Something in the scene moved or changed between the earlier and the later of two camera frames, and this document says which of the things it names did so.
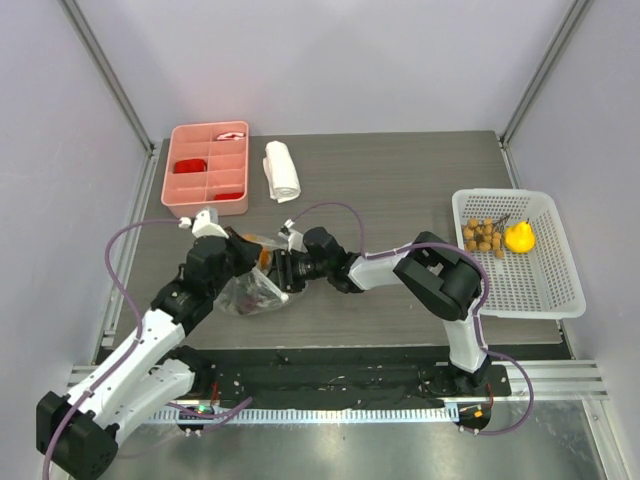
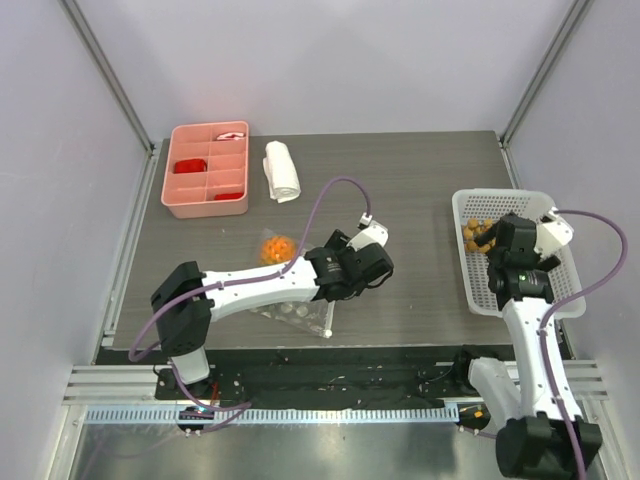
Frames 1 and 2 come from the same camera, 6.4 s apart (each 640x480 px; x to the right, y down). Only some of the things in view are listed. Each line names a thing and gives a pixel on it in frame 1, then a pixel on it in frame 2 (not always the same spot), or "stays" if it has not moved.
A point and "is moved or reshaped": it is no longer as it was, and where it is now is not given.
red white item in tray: [230, 136] stays
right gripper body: [282, 270] -> [486, 238]
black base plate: [340, 377] stays
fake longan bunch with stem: [485, 234] stays
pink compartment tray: [207, 166] stays
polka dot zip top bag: [251, 292] is moved or reshaped
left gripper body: [237, 260] -> [338, 245]
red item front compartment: [228, 196] stays
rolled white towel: [281, 172] stays
